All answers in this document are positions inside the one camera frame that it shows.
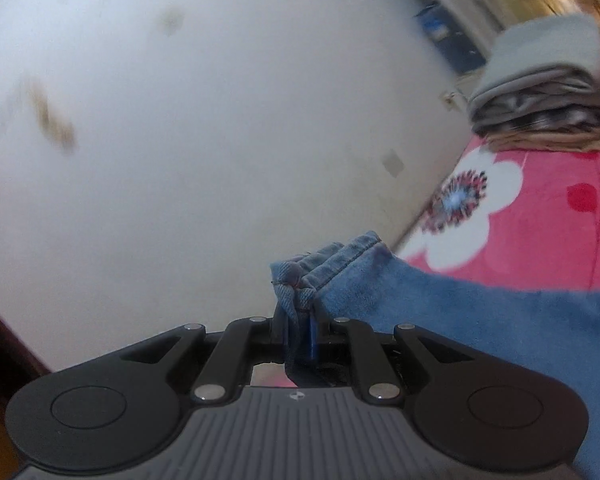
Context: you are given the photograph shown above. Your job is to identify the grey folded sweater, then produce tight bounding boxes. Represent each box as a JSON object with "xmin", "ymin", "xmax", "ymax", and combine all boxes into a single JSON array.
[{"xmin": 467, "ymin": 12, "xmax": 600, "ymax": 117}]

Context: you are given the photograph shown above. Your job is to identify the blue jeans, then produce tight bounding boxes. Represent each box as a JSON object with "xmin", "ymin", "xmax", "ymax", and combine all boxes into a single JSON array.
[{"xmin": 270, "ymin": 231, "xmax": 600, "ymax": 480}]

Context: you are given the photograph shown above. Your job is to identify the stack of folded clothes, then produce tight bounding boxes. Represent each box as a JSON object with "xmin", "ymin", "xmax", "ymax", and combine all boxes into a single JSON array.
[{"xmin": 474, "ymin": 87, "xmax": 600, "ymax": 133}]

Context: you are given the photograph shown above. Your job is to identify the pink floral blanket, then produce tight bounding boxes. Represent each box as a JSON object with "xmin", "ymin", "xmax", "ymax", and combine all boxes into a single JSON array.
[{"xmin": 395, "ymin": 55, "xmax": 600, "ymax": 293}]

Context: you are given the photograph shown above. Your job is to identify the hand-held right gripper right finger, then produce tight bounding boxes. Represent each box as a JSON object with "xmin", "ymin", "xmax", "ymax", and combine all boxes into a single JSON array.
[{"xmin": 307, "ymin": 310, "xmax": 473, "ymax": 405}]

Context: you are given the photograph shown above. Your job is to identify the blue water jug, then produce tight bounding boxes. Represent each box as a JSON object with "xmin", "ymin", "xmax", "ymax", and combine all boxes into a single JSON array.
[{"xmin": 414, "ymin": 0, "xmax": 487, "ymax": 75}]

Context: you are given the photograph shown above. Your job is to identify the tan folded pants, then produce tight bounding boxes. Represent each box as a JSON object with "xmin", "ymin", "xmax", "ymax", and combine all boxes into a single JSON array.
[{"xmin": 480, "ymin": 122, "xmax": 600, "ymax": 155}]

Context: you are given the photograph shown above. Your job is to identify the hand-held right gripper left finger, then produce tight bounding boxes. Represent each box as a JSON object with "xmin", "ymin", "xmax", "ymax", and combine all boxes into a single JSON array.
[{"xmin": 121, "ymin": 316, "xmax": 283, "ymax": 405}]

